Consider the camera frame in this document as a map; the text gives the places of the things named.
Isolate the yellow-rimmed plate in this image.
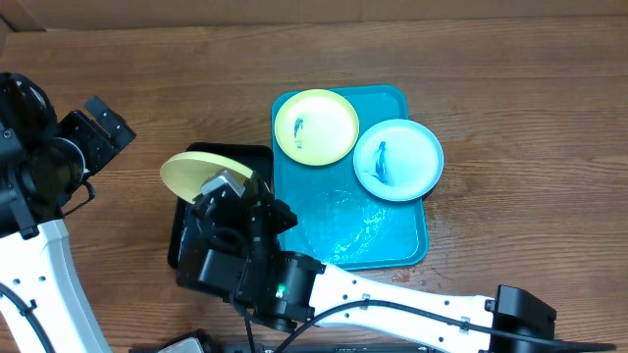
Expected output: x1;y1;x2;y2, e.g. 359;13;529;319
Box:
274;89;359;167
160;152;254;204

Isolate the light blue plate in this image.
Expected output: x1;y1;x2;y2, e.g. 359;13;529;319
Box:
353;119;445;202

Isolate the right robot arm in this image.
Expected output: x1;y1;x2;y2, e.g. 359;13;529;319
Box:
177;185;616;352

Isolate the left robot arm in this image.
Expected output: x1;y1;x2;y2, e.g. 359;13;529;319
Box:
1;73;135;352

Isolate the black plastic tray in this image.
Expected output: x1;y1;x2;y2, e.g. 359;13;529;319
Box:
167;142;274;269

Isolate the teal plastic tray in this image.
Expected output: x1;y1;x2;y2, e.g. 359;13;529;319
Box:
272;84;429;270

